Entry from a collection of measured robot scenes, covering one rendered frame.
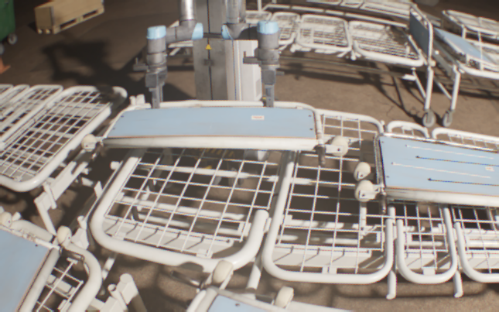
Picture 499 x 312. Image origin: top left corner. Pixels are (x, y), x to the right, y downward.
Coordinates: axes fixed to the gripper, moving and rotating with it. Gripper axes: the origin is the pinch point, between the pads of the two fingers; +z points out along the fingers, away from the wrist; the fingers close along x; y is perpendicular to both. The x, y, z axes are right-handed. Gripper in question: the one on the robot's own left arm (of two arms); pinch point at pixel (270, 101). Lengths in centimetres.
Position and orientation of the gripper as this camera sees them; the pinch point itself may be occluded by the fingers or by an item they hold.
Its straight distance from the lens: 152.3
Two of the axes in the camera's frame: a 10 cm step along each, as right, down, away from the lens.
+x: 1.2, -4.1, 9.1
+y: 9.9, 0.2, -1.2
